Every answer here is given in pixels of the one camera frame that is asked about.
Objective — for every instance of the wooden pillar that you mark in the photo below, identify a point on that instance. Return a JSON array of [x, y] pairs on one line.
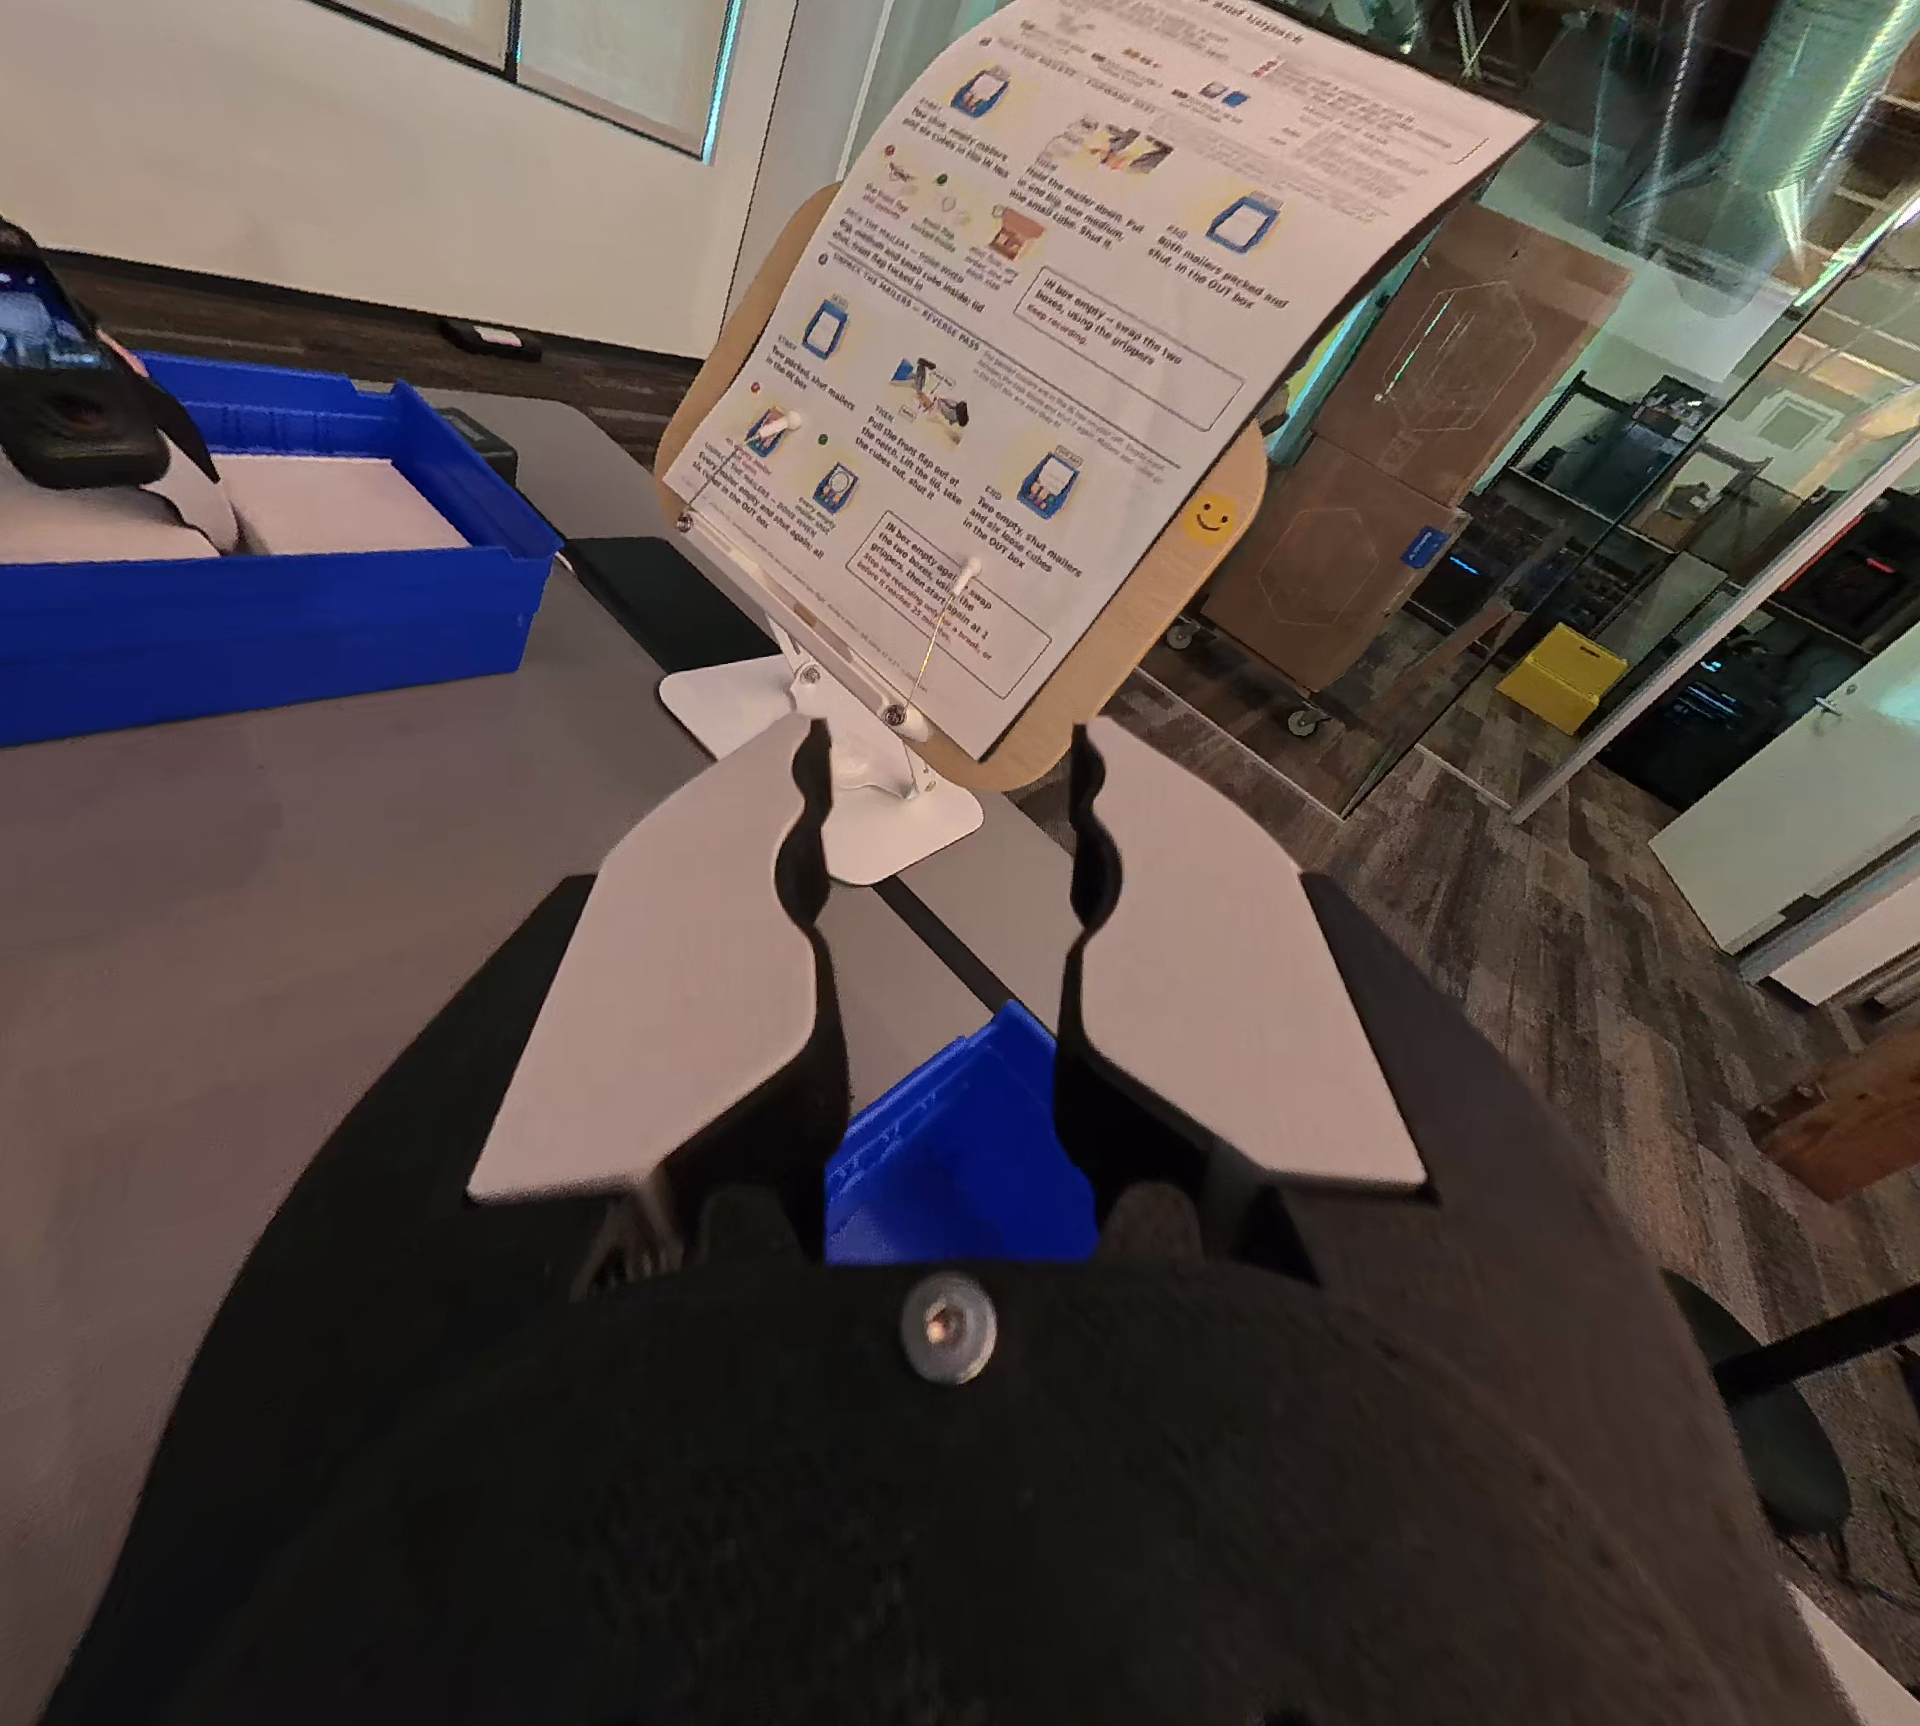
[[1843, 1109]]

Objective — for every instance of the black device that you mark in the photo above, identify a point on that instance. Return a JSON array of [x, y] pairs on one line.
[[488, 451]]

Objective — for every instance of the large brown cardboard box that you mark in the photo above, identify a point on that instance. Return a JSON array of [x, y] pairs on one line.
[[1487, 360], [1337, 569]]

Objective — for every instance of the silver ventilation duct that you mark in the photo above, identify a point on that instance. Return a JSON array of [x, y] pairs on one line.
[[1830, 1]]

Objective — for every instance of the white door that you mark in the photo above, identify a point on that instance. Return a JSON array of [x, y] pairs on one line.
[[1798, 829]]

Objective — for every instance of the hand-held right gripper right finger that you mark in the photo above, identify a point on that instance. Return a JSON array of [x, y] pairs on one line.
[[1230, 1006]]

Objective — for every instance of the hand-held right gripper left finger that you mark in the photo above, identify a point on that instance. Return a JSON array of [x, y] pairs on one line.
[[674, 1006]]

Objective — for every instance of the blue plastic bin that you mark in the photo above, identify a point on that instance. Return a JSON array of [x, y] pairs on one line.
[[269, 646], [947, 1155]]

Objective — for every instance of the yellow plastic bin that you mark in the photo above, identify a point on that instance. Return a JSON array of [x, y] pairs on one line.
[[1559, 678]]

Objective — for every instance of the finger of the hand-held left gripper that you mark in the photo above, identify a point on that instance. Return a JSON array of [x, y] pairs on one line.
[[202, 501]]

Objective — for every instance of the printed instruction sheet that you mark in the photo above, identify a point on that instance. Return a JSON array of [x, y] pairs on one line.
[[1050, 302]]

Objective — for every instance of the black floor outlet box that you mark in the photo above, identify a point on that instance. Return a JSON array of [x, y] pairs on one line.
[[488, 339]]

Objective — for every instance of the black equipment cabinet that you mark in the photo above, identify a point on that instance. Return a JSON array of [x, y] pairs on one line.
[[1772, 646]]

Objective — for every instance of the yellow smiley sticker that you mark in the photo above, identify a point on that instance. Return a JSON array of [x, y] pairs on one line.
[[1214, 517]]

